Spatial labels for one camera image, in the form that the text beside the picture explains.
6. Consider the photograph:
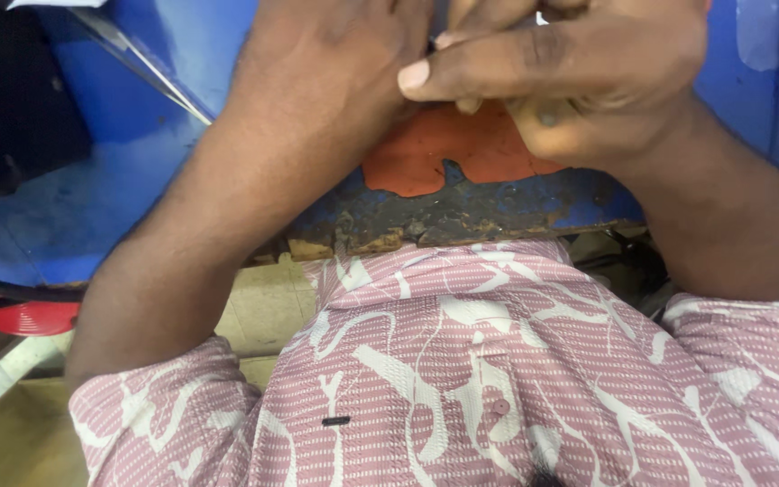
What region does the person's right hand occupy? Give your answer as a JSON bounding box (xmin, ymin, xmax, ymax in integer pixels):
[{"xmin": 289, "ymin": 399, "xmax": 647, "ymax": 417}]
[{"xmin": 398, "ymin": 0, "xmax": 712, "ymax": 171}]

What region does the person's left hand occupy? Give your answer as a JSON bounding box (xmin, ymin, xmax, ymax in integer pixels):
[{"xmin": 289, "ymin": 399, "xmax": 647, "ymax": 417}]
[{"xmin": 226, "ymin": 0, "xmax": 435, "ymax": 147}]

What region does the orange rubber pad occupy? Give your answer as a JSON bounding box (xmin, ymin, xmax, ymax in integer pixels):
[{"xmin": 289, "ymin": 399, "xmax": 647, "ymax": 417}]
[{"xmin": 361, "ymin": 101, "xmax": 566, "ymax": 198}]

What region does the metal strip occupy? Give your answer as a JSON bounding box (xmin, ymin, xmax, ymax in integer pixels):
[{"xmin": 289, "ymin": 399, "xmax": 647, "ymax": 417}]
[{"xmin": 68, "ymin": 7, "xmax": 216, "ymax": 127}]

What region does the white paper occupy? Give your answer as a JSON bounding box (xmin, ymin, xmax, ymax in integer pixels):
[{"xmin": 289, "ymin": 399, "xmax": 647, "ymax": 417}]
[{"xmin": 7, "ymin": 0, "xmax": 108, "ymax": 10}]

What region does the pink patterned shirt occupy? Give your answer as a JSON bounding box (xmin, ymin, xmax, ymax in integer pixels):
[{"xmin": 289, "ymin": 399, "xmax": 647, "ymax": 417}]
[{"xmin": 68, "ymin": 238, "xmax": 779, "ymax": 487}]

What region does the black box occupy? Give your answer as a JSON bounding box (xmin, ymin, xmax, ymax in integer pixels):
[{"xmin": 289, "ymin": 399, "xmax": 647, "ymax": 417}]
[{"xmin": 0, "ymin": 0, "xmax": 93, "ymax": 205}]

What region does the red round stool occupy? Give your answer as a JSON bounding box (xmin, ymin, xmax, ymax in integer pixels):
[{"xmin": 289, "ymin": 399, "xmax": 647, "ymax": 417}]
[{"xmin": 0, "ymin": 295, "xmax": 81, "ymax": 338}]

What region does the black cable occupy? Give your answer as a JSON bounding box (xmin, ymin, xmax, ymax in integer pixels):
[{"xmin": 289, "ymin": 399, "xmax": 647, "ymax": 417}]
[{"xmin": 0, "ymin": 269, "xmax": 87, "ymax": 303}]

